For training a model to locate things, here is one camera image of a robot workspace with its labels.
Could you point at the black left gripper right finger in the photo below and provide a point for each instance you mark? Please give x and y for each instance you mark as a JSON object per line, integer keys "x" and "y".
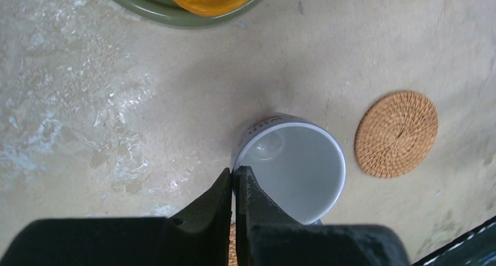
{"x": 267, "y": 235}

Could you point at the green three-tier stand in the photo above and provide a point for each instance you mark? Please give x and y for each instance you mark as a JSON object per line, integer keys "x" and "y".
{"x": 170, "y": 14}

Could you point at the grey mug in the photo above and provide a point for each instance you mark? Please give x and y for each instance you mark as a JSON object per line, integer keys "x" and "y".
{"x": 297, "y": 163}

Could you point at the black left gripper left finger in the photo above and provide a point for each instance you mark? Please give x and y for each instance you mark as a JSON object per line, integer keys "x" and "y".
{"x": 196, "y": 235}

